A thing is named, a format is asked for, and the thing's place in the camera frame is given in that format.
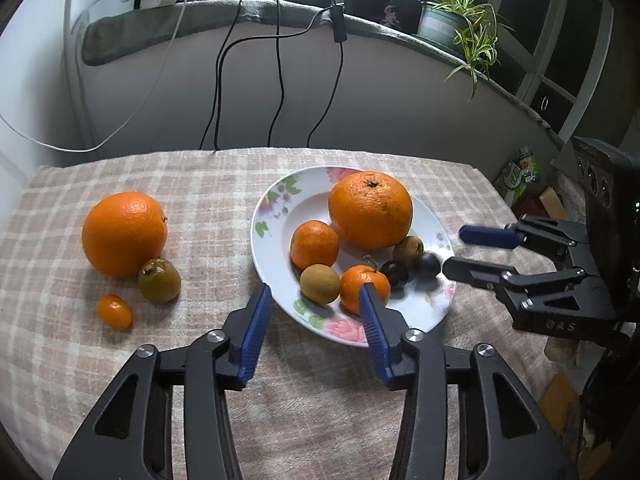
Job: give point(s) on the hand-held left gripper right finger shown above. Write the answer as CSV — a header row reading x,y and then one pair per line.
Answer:
x,y
375,330

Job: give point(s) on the green snack bag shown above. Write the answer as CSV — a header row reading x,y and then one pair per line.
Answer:
x,y
520,172

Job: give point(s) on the small orange kumquat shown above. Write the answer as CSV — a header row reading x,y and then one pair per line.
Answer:
x,y
115,312

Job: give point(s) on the white floral plate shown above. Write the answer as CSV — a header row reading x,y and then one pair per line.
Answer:
x,y
300,210

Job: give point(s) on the brown green persimmon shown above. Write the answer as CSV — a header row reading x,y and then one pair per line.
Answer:
x,y
159,281

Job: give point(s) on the large orange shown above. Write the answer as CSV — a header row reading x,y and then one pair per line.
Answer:
x,y
124,234
370,210

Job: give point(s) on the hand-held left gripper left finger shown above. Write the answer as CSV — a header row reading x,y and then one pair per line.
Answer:
x,y
252,330

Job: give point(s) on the brown cardboard piece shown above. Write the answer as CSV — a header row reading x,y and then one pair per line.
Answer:
x,y
550,202

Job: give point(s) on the mandarin with stem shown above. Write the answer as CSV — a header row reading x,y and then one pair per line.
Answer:
x,y
350,290

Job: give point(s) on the potted spider plant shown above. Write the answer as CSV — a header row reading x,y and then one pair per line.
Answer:
x,y
435,22

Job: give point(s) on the small brown kiwi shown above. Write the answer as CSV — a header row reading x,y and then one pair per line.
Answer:
x,y
407,251
320,284

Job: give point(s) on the dark plum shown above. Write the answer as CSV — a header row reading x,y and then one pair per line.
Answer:
x,y
395,273
428,266

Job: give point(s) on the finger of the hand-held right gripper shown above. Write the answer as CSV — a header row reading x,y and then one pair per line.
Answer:
x,y
487,236
470,272

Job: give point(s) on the small ornament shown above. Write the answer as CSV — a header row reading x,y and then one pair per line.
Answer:
x,y
390,16

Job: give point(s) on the grey windowsill cover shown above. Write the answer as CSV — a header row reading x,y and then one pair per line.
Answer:
x,y
150,30

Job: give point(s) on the white window frame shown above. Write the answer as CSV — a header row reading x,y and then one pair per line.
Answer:
x,y
591,70

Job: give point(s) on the beige checked tablecloth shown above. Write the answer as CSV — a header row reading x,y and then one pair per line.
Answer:
x,y
200,185

